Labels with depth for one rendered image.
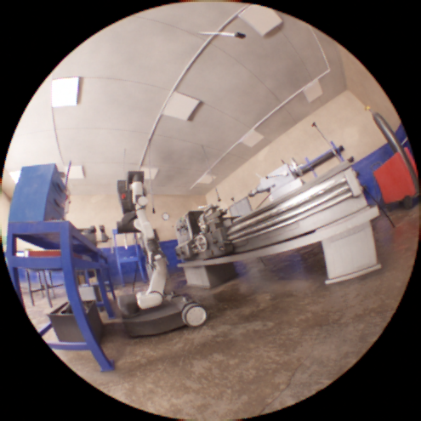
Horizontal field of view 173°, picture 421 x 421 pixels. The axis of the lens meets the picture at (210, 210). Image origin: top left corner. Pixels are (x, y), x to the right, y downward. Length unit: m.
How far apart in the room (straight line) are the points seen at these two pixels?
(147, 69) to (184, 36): 0.84
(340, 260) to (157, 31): 3.48
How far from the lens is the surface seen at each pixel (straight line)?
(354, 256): 1.24
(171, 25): 2.82
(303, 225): 1.25
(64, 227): 0.88
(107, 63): 2.97
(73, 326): 1.29
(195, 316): 1.16
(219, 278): 2.32
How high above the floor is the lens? 0.59
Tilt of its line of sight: 16 degrees up
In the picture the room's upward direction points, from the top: 16 degrees counter-clockwise
